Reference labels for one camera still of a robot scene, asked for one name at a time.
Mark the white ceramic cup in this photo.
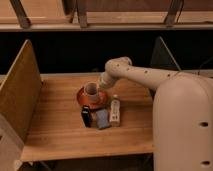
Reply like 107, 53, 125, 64
84, 82, 100, 103

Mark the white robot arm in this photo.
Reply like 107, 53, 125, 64
100, 57, 213, 171

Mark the orange ceramic bowl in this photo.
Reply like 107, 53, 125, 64
76, 87, 109, 110

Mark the white plastic bottle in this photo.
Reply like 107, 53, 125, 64
109, 95, 120, 126

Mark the black rectangular device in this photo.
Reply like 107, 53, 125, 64
81, 105, 92, 127

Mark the right dark side panel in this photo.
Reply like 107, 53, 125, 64
150, 37, 181, 71

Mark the left wooden side panel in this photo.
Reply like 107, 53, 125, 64
0, 40, 42, 171

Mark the wooden shelf with brackets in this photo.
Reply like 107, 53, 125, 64
0, 0, 213, 32

